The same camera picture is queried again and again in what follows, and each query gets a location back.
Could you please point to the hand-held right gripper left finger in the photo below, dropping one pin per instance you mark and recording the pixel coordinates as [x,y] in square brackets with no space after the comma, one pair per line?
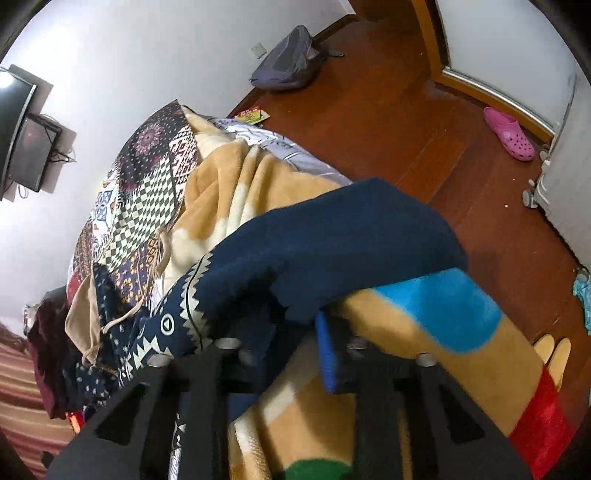
[207,381]

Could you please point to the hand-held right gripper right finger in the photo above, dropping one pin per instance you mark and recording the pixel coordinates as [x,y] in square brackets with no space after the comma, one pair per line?
[328,360]

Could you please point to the navy patterned knit sweater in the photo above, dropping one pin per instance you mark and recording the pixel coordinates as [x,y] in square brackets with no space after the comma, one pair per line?
[346,240]

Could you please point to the navy floral cloth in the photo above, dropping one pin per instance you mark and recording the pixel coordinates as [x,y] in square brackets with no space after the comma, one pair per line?
[111,295]

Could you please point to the maroon folded garment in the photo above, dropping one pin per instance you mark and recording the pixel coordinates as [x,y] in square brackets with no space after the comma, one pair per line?
[46,350]

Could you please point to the striped curtain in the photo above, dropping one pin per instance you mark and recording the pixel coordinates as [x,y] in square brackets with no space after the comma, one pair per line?
[18,383]

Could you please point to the patchwork patterned bedsheet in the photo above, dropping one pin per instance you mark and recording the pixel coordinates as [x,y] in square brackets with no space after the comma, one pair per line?
[147,194]

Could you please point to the tan colourful fleece blanket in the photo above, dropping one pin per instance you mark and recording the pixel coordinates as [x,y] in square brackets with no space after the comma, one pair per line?
[240,184]

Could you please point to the yellow slipper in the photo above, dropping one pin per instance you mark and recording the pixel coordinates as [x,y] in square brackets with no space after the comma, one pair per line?
[562,362]
[544,350]

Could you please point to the grey striped quilt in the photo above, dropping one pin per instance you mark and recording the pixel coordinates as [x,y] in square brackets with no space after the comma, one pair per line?
[286,147]

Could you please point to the yellow red packet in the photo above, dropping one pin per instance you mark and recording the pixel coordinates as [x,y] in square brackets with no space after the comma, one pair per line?
[251,116]

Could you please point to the teal cloth item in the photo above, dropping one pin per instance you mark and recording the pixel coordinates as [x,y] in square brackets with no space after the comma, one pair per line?
[584,300]

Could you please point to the pink clog shoe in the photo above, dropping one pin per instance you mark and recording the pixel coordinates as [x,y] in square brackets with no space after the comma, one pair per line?
[510,134]

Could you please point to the small black monitor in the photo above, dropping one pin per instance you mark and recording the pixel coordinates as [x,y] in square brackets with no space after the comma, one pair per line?
[32,147]

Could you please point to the grey purple backpack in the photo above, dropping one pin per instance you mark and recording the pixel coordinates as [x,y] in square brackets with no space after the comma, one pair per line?
[286,64]

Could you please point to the white wall socket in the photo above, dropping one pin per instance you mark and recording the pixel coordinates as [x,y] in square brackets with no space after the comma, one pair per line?
[259,50]

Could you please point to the wall-mounted television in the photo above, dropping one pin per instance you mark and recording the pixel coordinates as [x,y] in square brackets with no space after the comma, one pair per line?
[11,120]

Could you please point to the wooden door frame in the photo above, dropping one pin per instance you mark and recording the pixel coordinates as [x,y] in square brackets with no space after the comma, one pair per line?
[427,37]

